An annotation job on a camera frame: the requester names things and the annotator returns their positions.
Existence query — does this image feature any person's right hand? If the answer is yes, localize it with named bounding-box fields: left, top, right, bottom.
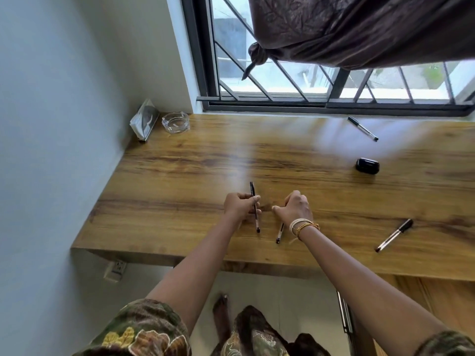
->
left=272, top=190, right=314, bottom=229

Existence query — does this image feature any person's left hand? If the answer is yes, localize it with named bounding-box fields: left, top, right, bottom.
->
left=223, top=192, right=262, bottom=223

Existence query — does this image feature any person's right forearm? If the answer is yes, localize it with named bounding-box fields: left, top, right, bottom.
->
left=297, top=227, right=448, bottom=356

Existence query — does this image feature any person's left forearm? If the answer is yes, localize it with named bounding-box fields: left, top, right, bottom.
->
left=146, top=213, right=243, bottom=332

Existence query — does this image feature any black earbud case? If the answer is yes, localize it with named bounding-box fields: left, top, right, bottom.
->
left=355, top=158, right=380, bottom=175

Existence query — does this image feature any clear glass ashtray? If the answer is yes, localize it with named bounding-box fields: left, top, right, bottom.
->
left=162, top=111, right=190, bottom=135

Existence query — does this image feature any black capped clear pen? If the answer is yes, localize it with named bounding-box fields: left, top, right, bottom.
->
left=347, top=116, right=379, bottom=142
left=375, top=219, right=414, bottom=253

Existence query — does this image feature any metal window grille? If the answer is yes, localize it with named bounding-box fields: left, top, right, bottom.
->
left=211, top=0, right=475, bottom=105

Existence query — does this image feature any person's foot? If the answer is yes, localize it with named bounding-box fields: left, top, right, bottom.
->
left=212, top=293, right=233, bottom=346

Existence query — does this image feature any plastic tissue packet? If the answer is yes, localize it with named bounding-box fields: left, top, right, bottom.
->
left=129, top=99, right=160, bottom=142

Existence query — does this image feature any green floral patterned garment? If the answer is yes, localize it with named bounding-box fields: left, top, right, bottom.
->
left=72, top=299, right=475, bottom=356

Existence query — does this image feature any wooden cabinet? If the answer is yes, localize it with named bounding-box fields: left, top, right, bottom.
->
left=349, top=273, right=475, bottom=356

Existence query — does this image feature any dark brown curtain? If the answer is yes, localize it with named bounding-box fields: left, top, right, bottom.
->
left=242, top=0, right=475, bottom=81

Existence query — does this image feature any white bracelet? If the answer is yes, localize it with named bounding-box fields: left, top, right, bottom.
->
left=289, top=218, right=314, bottom=236

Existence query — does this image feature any gold bracelet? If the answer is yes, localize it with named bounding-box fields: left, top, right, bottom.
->
left=295, top=222, right=321, bottom=242

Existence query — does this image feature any metal drawer handle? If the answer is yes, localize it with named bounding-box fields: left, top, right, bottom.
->
left=336, top=290, right=353, bottom=334

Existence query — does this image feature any dark window frame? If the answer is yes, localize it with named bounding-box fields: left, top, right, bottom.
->
left=181, top=0, right=475, bottom=117

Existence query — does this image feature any white wall socket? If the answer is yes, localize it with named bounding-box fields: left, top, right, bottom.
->
left=103, top=259, right=127, bottom=283

